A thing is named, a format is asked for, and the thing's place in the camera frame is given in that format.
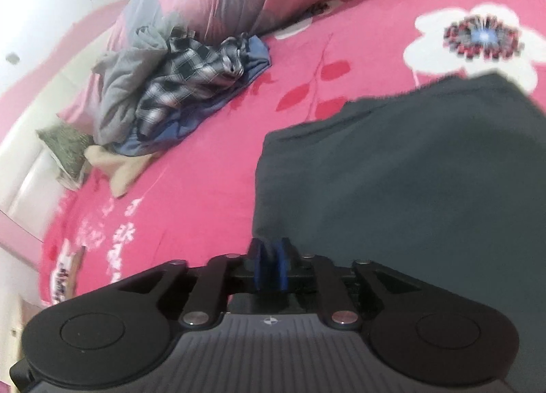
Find pile of unfolded clothes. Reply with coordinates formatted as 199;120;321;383
113;35;272;158

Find grey garment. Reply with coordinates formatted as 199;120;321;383
91;18;180;146

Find black and white plaid shirt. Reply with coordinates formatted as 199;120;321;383
135;26;250;140

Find dark grey pants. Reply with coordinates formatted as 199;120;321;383
252;71;546;317

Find beige garment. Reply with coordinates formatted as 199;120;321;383
84;145;156;198

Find pink floral blanket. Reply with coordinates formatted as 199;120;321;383
36;0;546;306

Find speckled green cloth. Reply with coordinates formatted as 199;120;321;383
36;126;92;192

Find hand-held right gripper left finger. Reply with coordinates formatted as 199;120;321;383
117;238;269;329

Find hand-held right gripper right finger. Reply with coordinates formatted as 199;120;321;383
275;238;421;329

